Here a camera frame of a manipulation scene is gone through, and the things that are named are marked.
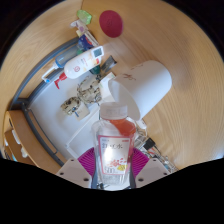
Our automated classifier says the white bottle with red pump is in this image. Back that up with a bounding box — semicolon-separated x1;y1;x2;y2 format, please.
53;45;105;90

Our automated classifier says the green packet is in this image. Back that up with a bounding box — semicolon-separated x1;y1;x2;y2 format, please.
76;9;93;25

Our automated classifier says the white plastic cup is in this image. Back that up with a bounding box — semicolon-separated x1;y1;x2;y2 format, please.
107;59;173;122

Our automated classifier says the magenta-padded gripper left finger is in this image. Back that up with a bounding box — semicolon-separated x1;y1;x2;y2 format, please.
55;147;98;189

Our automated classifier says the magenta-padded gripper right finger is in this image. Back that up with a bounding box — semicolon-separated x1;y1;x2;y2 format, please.
131;148;171;188

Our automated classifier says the blue packet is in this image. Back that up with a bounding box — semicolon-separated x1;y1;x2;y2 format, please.
78;33;98;51

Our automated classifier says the clear bottle with pink drink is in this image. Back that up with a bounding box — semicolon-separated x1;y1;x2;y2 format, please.
91;101;137;189

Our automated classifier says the white and pink packet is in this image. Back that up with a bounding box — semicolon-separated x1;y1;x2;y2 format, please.
69;19;90;38

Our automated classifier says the flat round red coaster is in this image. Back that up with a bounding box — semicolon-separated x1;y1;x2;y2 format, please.
98;9;124;39

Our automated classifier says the grey metal frame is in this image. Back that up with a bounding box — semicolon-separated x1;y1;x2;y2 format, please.
8;36;81;168

